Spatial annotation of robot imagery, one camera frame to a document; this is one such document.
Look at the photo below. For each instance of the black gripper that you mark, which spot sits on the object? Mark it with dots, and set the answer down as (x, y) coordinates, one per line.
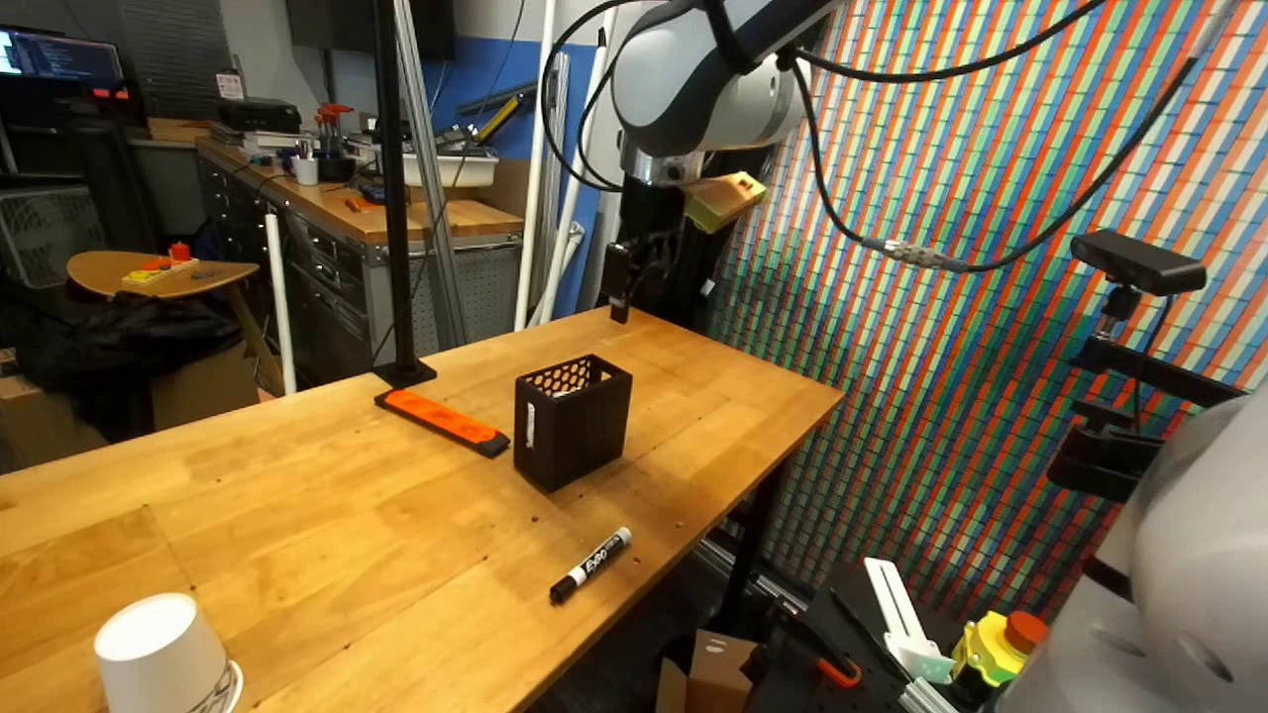
(667, 219)

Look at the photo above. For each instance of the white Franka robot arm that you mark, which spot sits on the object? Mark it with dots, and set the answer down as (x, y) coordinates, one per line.
(686, 80)

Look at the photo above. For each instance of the black perforated basket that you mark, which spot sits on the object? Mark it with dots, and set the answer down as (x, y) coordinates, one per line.
(572, 430)

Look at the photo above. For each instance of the white tray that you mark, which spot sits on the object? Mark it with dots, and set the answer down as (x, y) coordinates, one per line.
(456, 166)

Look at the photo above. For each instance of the orange flat clamp base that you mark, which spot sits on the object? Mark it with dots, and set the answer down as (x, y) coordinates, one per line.
(442, 420)

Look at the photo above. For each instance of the black vertical pole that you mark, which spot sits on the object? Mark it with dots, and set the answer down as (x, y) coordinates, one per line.
(394, 182)

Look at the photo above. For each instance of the black marker with white label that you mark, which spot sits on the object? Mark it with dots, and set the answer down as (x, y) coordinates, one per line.
(591, 563)

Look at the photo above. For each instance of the black table leg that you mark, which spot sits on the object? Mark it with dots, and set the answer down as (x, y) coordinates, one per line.
(756, 541)

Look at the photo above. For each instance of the wooden workbench with drawers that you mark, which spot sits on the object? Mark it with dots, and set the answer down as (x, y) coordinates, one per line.
(331, 249)

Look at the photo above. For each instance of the red topped tool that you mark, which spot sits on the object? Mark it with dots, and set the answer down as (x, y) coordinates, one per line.
(336, 125)

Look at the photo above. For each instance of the small white bottle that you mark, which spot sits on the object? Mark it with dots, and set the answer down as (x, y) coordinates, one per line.
(306, 165)

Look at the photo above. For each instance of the colourful striped backdrop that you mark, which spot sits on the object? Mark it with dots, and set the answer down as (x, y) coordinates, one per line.
(954, 368)

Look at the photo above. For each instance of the brown cardboard box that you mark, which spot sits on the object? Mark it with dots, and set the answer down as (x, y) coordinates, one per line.
(706, 676)

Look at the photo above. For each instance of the orange yellow blocks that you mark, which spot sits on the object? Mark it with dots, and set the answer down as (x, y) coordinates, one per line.
(162, 265)

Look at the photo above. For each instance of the round wooden stool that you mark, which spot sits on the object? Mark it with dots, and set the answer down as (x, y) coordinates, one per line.
(162, 277)

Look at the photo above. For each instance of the yellow emergency stop button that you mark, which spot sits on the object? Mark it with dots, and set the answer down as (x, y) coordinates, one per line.
(995, 645)

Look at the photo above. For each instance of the white paper cup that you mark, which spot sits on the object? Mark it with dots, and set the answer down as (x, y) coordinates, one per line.
(166, 660)

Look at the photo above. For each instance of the lit computer monitor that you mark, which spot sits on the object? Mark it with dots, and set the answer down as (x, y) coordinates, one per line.
(63, 55)

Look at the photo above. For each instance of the tan wrist camera box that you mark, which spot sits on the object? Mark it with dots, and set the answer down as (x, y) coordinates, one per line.
(727, 199)

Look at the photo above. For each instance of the white diagonal frame beam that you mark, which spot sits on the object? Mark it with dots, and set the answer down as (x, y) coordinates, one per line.
(430, 171)

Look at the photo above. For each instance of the white metal frame post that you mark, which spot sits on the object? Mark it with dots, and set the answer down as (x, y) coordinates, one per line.
(279, 303)

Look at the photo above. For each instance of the white plastic bracket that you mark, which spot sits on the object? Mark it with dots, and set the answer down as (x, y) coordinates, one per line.
(905, 616)

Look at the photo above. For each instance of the black camera stand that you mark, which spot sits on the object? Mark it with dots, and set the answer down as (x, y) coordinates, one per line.
(1123, 397)

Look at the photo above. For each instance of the black depth camera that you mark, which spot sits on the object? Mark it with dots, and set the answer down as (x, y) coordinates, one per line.
(1136, 257)

